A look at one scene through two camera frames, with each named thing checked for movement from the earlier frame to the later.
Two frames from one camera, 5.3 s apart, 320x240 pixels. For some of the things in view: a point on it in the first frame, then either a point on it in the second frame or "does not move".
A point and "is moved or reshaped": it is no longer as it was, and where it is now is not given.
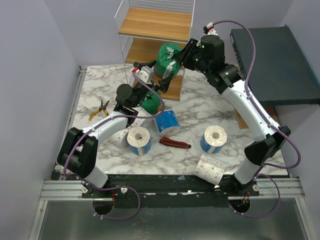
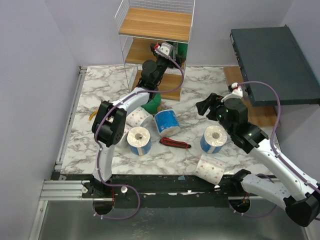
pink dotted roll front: (210, 167) does not move
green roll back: (152, 102) does not move
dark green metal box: (281, 75) does not move
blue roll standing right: (213, 139) does not move
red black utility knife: (174, 143) does not move
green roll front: (166, 66) is moved or reshaped
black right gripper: (184, 53) → (213, 108)
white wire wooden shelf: (144, 26) does not move
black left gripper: (164, 84) → (171, 63)
